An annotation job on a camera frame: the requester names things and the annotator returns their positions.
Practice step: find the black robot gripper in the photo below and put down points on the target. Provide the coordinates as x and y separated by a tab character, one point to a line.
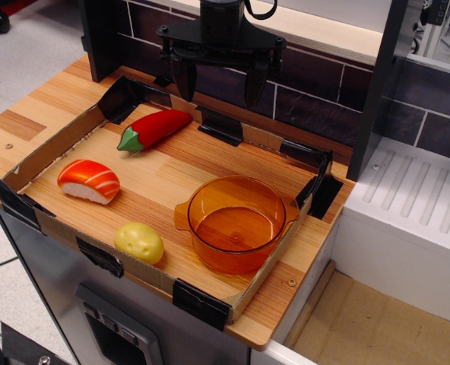
222	36

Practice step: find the salmon nigiri sushi toy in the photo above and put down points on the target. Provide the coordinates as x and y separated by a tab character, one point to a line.
89	180

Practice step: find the cardboard fence with black tape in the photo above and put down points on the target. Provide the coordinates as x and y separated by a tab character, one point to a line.
156	180

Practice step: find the orange transparent plastic pot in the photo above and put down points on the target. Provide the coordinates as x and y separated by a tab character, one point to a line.
236	222

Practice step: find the red chili pepper toy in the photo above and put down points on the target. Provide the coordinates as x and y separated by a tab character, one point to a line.
148	130

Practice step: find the yellow potato toy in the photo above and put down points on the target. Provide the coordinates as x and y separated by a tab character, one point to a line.
140	241

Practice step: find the white toy sink drainboard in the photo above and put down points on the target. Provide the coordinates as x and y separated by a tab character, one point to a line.
405	191

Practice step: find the toy oven front panel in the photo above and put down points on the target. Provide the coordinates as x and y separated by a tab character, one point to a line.
120	338

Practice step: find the dark grey vertical post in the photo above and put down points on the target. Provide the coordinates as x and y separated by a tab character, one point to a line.
373	118

